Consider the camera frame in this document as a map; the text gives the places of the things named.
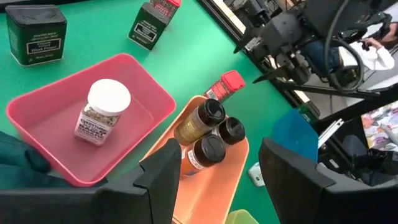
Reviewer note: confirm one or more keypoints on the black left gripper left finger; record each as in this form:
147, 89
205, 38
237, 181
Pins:
158, 180

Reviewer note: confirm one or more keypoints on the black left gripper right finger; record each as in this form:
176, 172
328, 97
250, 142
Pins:
289, 186

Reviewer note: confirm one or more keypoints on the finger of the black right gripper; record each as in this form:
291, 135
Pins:
275, 74
248, 39

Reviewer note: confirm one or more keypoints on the red lid spice tin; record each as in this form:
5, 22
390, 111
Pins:
166, 6
225, 85

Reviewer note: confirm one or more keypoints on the black lid spice bottle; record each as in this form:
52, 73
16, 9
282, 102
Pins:
199, 121
231, 130
205, 154

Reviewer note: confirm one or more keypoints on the dark square pepper tin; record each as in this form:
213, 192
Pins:
35, 34
149, 26

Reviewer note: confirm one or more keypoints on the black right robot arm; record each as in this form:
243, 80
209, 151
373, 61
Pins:
320, 12

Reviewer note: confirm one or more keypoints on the blue plastic bin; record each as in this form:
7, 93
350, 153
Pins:
295, 133

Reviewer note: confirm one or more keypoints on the orange plastic bin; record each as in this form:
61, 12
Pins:
211, 193

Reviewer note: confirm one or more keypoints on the yellow-green plastic bin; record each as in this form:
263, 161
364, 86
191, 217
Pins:
241, 217

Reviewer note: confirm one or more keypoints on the person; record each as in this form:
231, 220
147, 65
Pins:
376, 56

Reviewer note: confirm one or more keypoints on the pink plastic bin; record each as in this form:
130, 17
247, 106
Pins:
53, 124

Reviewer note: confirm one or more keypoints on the dark green cloth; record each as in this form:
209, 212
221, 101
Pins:
21, 161

